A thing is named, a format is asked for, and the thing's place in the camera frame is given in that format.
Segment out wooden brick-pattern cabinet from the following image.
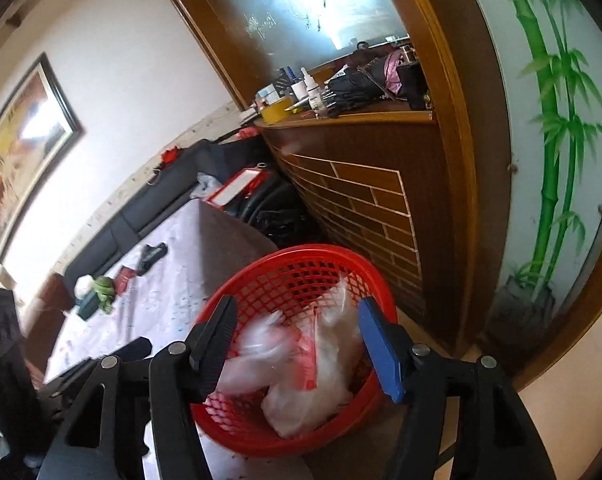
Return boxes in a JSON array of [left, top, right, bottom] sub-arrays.
[[146, 0, 514, 361]]

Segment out dark green tissue box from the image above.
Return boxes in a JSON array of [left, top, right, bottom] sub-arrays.
[[75, 275, 102, 321]]

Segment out black toy pistol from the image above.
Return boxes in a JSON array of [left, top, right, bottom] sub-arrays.
[[136, 242, 168, 277]]

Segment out brown armchair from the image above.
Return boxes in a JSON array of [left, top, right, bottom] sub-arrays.
[[18, 272, 72, 356]]

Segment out bamboo painted wall panel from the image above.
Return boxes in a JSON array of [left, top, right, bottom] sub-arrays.
[[456, 0, 602, 321]]

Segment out white plastic bag red print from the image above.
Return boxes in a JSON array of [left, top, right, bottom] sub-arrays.
[[261, 274, 374, 438]]

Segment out black handbags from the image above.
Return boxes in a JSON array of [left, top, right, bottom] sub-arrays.
[[326, 47, 432, 116]]

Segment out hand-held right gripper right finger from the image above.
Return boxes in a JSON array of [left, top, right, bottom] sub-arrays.
[[357, 297, 556, 480]]

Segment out framed wall painting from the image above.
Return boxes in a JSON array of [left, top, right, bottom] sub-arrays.
[[0, 51, 84, 263]]

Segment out red pouch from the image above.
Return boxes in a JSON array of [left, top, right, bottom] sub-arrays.
[[115, 265, 138, 293]]

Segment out white dropper bottle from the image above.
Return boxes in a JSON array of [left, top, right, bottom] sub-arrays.
[[301, 66, 326, 111]]

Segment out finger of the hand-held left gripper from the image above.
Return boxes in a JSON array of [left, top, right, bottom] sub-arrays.
[[46, 337, 152, 396]]

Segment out pink cloth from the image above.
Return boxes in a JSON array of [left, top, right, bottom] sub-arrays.
[[381, 49, 406, 96]]

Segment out black sofa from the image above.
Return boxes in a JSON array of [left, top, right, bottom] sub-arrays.
[[63, 137, 262, 291]]

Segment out green cloth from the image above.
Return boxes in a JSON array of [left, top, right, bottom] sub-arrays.
[[92, 276, 118, 316]]

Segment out grey plastic bag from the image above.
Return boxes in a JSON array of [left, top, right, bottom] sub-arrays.
[[190, 172, 222, 200]]

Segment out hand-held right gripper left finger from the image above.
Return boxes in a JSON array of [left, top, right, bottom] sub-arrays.
[[36, 294, 239, 480]]

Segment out red plastic basket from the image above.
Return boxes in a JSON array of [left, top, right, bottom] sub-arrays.
[[190, 244, 399, 453]]

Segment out etched glass panel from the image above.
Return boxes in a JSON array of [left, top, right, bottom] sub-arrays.
[[183, 0, 412, 111]]

